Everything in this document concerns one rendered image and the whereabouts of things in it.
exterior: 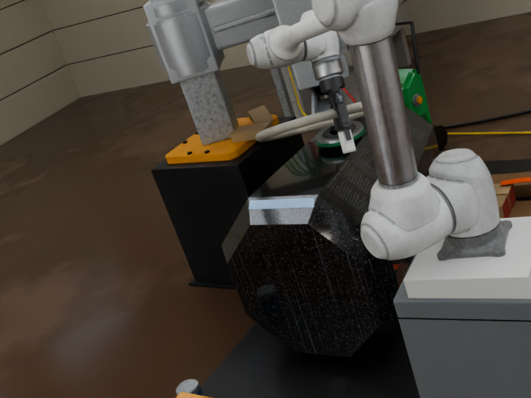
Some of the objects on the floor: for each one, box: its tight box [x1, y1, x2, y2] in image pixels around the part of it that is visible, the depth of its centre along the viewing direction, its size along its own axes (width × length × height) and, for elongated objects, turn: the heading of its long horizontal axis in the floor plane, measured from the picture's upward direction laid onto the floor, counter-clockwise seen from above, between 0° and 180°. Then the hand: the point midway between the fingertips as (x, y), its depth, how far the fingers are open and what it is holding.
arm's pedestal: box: [394, 254, 531, 398], centre depth 216 cm, size 50×50×80 cm
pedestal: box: [151, 116, 304, 289], centre depth 402 cm, size 66×66×74 cm
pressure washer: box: [395, 21, 448, 151], centre depth 466 cm, size 35×35×87 cm
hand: (347, 141), depth 220 cm, fingers closed on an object, 4 cm apart
